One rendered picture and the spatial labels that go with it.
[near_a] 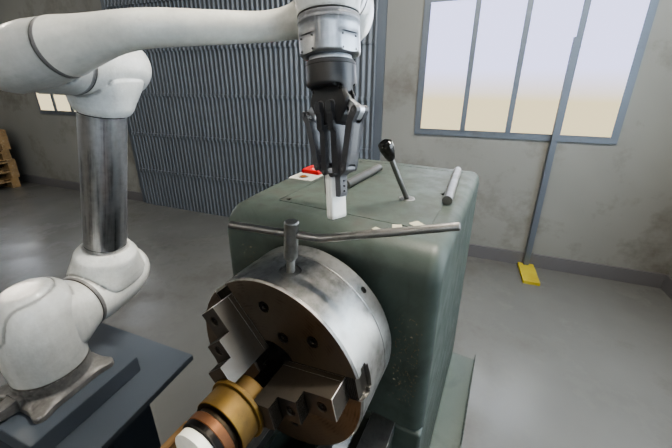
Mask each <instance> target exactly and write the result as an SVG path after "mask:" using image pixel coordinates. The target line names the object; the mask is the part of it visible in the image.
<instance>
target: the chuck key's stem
mask: <svg viewBox="0 0 672 448"><path fill-rule="evenodd" d="M298 231H299V221H297V220H296V219H287V220H285V221H284V259H285V260H286V272H285V273H288V274H294V272H295V270H296V269H295V260H296V259H297V258H298V239H296V235H297V233H298Z"/></svg>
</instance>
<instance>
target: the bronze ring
mask: <svg viewBox="0 0 672 448"><path fill-rule="evenodd" d="M262 389H263V387H262V386H261V385H260V384H259V383H258V382H257V381H256V380H255V379H254V378H253V377H251V376H249V375H246V374H243V375H242V376H241V377H240V378H239V379H238V380H237V381H236V383H235V382H233V381H230V380H226V379H221V380H219V381H217V382H216V383H215V384H214V386H213V388H212V392H211V393H210V394H209V395H208V396H207V397H206V398H205V399H204V400H203V401H202V402H201V403H200V404H199V405H198V408H197V412H195V413H194V414H193V415H192V416H191V417H190V418H189V420H188V421H187V423H186V424H185V425H184V426H183V429H184V428H187V427H190V428H193V429H195V430H197V431H198V432H200V433H201V434H202V435H203V436H204V437H205V438H206V439H207V440H208V441H209V442H210V443H211V445H212V446H213V448H246V447H247V446H248V444H249V443H250V442H251V440H252V439H253V438H255V437H258V436H259V435H260V434H261V432H262V431H263V428H264V420H263V416H262V413H261V411H260V409H259V407H258V405H257V404H256V402H255V401H254V399H255V398H256V396H257V395H258V394H259V393H260V392H261V390H262Z"/></svg>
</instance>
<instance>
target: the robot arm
mask: <svg viewBox="0 0 672 448"><path fill-rule="evenodd" d="M373 16H374V1H373V0H293V1H292V2H291V3H289V4H287V5H285V6H282V7H279V8H275V9H270V10H262V11H239V10H216V9H193V8H169V7H136V8H120V9H110V10H101V11H92V12H82V13H69V14H46V15H41V16H35V17H27V18H20V19H16V20H12V21H9V22H6V23H3V24H1V25H0V90H2V91H6V92H11V93H17V94H25V93H31V92H36V93H39V94H55V95H65V96H66V98H67V101H68V103H69V104H70V106H71V107H72V108H73V110H74V111H76V127H77V145H78V163H79V181H80V199H81V217H82V235H83V243H82V244H80V245H79V246H78V247H77V248H76V249H75V250H74V252H73V255H72V259H71V262H70V265H69V267H68V270H67V273H66V277H65V278H64V279H59V278H55V277H38V278H31V279H27V280H24V281H21V282H18V283H16V284H14V285H12V286H10V287H8V288H7V289H5V290H4V291H3V292H1V293H0V371H1V373H2V375H3V376H4V377H5V379H6V380H7V382H8V384H6V385H4V386H2V387H0V422H2V421H4V420H5V419H7V418H9V417H11V416H12V415H14V414H16V413H17V412H19V411H20V412H22V413H24V414H26V415H27V416H29V417H30V418H31V420H32V422H33V424H40V423H42V422H44V421H46V420H47V419H48V418H49V417H50V416H51V415H52V414H53V413H54V412H55V411H56V410H57V409H58V408H59V407H60V406H61V405H62V404H64V403H65V402H66V401H67V400H69V399H70V398H71V397H72V396H74V395H75V394H76V393H77V392H78V391H80V390H81V389H82V388H83V387H85V386H86V385H87V384H88V383H90V382H91V381H92V380H93V379H95V378H96V377H97V376H98V375H100V374H101V373H103V372H104V371H106V370H108V369H109V368H111V367H112V366H113V365H114V360H113V358H112V357H107V356H101V355H99V354H96V353H94V352H91V350H90V348H89V346H88V343H87V341H88V340H89V339H90V338H91V336H92V335H93V333H94V332H95V330H96V329H97V327H98V326H99V324H100V323H101V322H103V321H104V320H105V319H107V318H108V317H110V316H111V315H112V314H114V313H115V312H116V311H118V310H119V309H120V308H121V307H123V306H124V305H125V304H126V303H127V302H128V301H129V300H130V299H132V298H133V297H134V296H135V295H136V294H137V293H138V292H139V291H140V290H141V288H142V287H143V286H144V284H145V282H146V281H147V278H148V276H149V272H150V262H149V259H148V257H147V255H146V254H145V253H144V252H143V251H142V250H141V249H139V248H137V246H136V244H135V243H134V242H132V241H131V240H130V239H128V238H127V153H128V117H130V116H131V115H132V114H133V112H134V111H135V108H136V105H137V103H138V100H139V98H140V95H141V93H142V91H143V90H145V89H146V87H147V86H148V84H149V82H150V80H151V77H152V67H151V64H150V61H149V59H148V57H147V56H146V54H145V53H144V52H143V51H142V50H146V49H154V48H167V47H187V46H208V45H229V44H250V43H268V42H279V41H288V40H299V53H300V57H301V58H302V59H303V60H305V61H307V62H306V64H305V74H306V86H307V87H308V88H309V89H311V91H312V99H311V108H310V109H309V110H308V112H302V119H303V121H304V123H305V125H306V129H307V134H308V139H309V144H310V149H311V154H312V159H313V164H314V169H315V170H316V171H320V172H321V173H322V175H324V185H325V186H324V189H325V194H326V204H327V218H328V219H332V220H334V219H338V218H342V217H345V216H346V196H347V175H348V174H349V173H351V172H354V171H356V170H357V166H358V159H359V153H360V146H361V139H362V132H363V125H364V121H365V119H366V116H367V114H368V112H369V107H368V106H367V105H361V104H359V103H358V102H357V101H355V100H356V98H355V94H354V92H353V87H354V86H355V85H356V83H357V80H356V62H355V61H354V59H356V58H357V57H358V56H359V55H360V52H361V49H360V41H362V40H363V39H364V38H365V37H366V35H367V34H368V32H369V30H370V28H371V25H372V22H373ZM338 124H342V125H338ZM325 125H328V126H325ZM320 162H321V163H320Z"/></svg>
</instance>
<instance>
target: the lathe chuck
mask: <svg viewBox="0 0 672 448"><path fill-rule="evenodd" d="M285 266H286V260H285V259H284V253H274V254H269V255H266V256H263V257H261V258H259V259H258V260H256V261H255V262H253V263H252V264H250V265H249V266H247V267H246V268H244V269H243V270H242V271H240V272H239V273H237V274H236V275H234V276H233V277H232V278H231V279H229V280H228V281H226V283H225V284H224V285H223V286H221V287H219V288H217V289H216V290H215V291H214V292H213V294H212V296H211V298H210V300H209V303H208V307H207V310H209V309H210V308H211V307H213V306H214V305H215V304H217V303H218V302H219V301H221V299H220V297H219V296H218V294H217V293H218V292H219V291H220V290H222V289H223V288H224V287H226V286H228V287H229V289H230V290H231V292H232V293H233V295H234V296H235V298H236V299H237V300H238V302H239V303H240V305H241V306H242V308H243V309H244V311H245V312H246V313H247V315H248V316H249V318H250V319H251V321H252V322H253V323H254V325H255V326H256V328H257V329H258V331H259V332H260V334H261V335H262V336H263V338H264V339H265V340H267V341H271V342H270V343H269V344H267V345H268V346H269V347H268V348H267V350H265V351H264V353H263V354H262V355H261V356H260V357H259V358H258V359H257V360H256V361H255V362H254V363H253V364H252V365H251V366H250V367H249V368H248V370H247V371H246V372H245V373H244V374H246V375H249V376H251V377H253V378H255V377H256V376H257V375H258V373H259V372H260V371H261V370H263V369H264V368H265V367H264V365H263V364H264V363H265V361H266V360H267V359H270V360H272V359H274V360H276V361H277V362H278V363H279V364H281V365H283V364H284V363H285V361H286V360H287V361H289V360H290V359H292V361H293V362H296V363H300V364H303V365H307V366H311V367H314V368H318V369H321V370H325V371H328V372H332V373H335V374H339V375H342V376H346V377H349V378H353V379H359V378H360V376H361V374H362V373H361V368H362V366H364V371H365V376H366V381H367V386H366V392H365V394H364V395H362V396H361V398H360V400H357V399H354V398H352V397H351V398H350V397H349V398H350V399H349V401H348V402H347V404H346V406H345V408H344V410H343V412H342V414H341V416H340V417H339V419H338V421H337V423H335V422H333V421H330V420H327V419H325V418H322V417H319V416H317V415H314V414H311V413H309V414H308V416H307V417H306V419H305V421H304V422H303V424H302V425H299V424H296V423H294V422H291V421H289V420H286V419H283V420H282V422H281V424H280V425H279V426H278V427H277V430H279V431H280V432H282V433H284V434H286V435H288V436H290V437H292V438H294V439H296V440H299V441H302V442H305V443H309V444H314V445H334V444H338V443H341V442H344V441H346V440H347V439H349V438H350V437H351V436H352V435H353V434H354V433H355V432H356V431H357V429H358V427H359V425H360V423H361V421H362V419H363V417H364V415H365V413H366V410H367V408H368V406H369V404H370V402H371V400H372V397H373V395H374V393H375V391H376V389H377V387H378V384H379V382H380V380H381V378H382V375H383V371H384V364H385V355H384V347H383V342H382V338H381V335H380V332H379V329H378V327H377V325H376V322H375V320H374V318H373V316H372V315H371V313H370V311H369V310H368V308H367V307H366V305H365V304H364V302H363V301H362V300H361V298H360V297H359V296H358V295H357V293H356V292H355V291H354V290H353V289H352V288H351V287H350V286H349V285H348V284H347V283H346V282H345V281H344V280H343V279H341V278H340V277H339V276H338V275H337V274H335V273H334V272H332V271H331V270H330V269H328V268H326V267H325V266H323V265H321V264H320V263H318V262H316V261H313V260H311V259H309V258H306V257H303V256H300V255H298V258H297V259H296V260H295V266H297V267H299V268H300V269H301V273H300V274H299V275H298V276H295V277H287V276H283V275H282V274H280V270H281V269H282V268H283V267H285Z"/></svg>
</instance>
